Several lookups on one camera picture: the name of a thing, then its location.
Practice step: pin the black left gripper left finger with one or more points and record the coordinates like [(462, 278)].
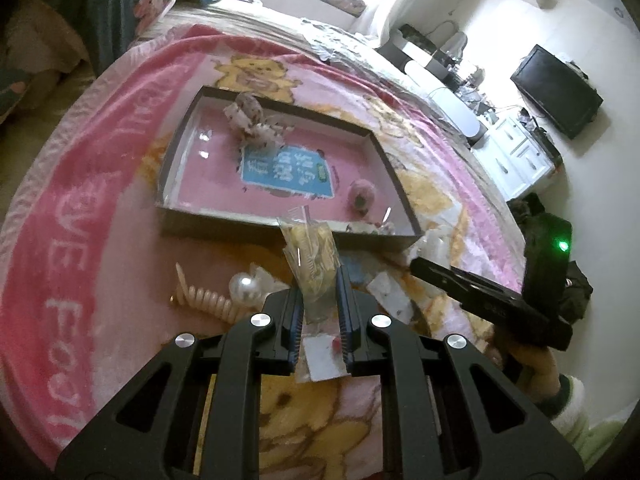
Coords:
[(196, 399)]

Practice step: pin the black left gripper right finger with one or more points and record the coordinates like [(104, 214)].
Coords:
[(447, 411)]

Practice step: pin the cream spiral hair clip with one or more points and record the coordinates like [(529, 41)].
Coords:
[(207, 301)]

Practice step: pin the red earrings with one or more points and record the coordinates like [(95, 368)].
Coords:
[(320, 353)]

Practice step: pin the stud earrings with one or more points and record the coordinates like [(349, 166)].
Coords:
[(391, 297)]

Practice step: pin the white pearl hair clip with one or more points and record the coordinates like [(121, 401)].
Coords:
[(251, 289)]

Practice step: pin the yellow hair ties bag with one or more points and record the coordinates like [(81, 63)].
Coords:
[(311, 253)]

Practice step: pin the white claw hair clip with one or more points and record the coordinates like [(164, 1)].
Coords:
[(434, 245)]

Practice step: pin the small blue box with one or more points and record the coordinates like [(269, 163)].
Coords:
[(355, 269)]

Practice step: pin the right hand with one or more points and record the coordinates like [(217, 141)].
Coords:
[(533, 370)]

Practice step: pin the white drawer cabinet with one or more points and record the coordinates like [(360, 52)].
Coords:
[(516, 160)]

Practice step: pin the pink teddy bear blanket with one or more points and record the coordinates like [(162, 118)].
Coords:
[(85, 271)]

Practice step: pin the black flat television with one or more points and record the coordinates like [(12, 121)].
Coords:
[(564, 97)]

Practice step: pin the white cylinder bolster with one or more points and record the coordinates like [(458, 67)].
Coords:
[(453, 109)]

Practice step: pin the shallow cardboard tray box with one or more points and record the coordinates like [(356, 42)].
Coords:
[(210, 186)]

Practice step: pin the polka dot bow hair clip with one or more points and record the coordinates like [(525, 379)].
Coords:
[(256, 127)]

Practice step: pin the dark floral quilt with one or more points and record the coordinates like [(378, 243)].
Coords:
[(41, 40)]

